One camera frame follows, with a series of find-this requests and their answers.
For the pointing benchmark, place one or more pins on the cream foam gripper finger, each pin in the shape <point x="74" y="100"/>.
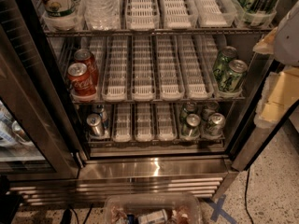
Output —
<point x="280" y="92"/>
<point x="266" y="44"/>

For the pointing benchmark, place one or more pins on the clear plastic water bottle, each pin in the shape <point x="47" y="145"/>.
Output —
<point x="101" y="14"/>

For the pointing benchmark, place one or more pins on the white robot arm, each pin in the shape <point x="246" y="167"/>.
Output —
<point x="286" y="45"/>

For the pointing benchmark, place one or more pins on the green white soda bottle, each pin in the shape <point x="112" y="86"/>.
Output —
<point x="58" y="0"/>

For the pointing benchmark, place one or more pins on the glass fridge door left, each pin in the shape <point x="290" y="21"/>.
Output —
<point x="38" y="120"/>

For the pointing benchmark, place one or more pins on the green can bottom rear right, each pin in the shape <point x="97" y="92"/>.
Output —
<point x="209" y="109"/>

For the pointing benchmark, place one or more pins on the green can bottom rear left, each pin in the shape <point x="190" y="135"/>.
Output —
<point x="187" y="109"/>

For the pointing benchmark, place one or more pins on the clear plastic bin on floor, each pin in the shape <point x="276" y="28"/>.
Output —
<point x="156" y="208"/>

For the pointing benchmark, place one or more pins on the rear blue silver can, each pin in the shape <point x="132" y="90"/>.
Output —
<point x="102" y="112"/>

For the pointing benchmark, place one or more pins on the rear red cola can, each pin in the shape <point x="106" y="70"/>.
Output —
<point x="85" y="56"/>

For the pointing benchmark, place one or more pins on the red cola can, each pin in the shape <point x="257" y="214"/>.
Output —
<point x="85" y="56"/>
<point x="81" y="80"/>

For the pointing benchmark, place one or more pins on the front red cola can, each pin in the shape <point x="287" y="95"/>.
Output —
<point x="81" y="80"/>

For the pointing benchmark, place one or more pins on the front silver energy drink can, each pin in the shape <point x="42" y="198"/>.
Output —
<point x="95" y="124"/>

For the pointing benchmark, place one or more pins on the black plug on floor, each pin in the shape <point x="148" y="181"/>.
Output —
<point x="67" y="216"/>

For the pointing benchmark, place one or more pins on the bottom wire shelf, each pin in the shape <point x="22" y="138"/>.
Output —
<point x="155" y="142"/>

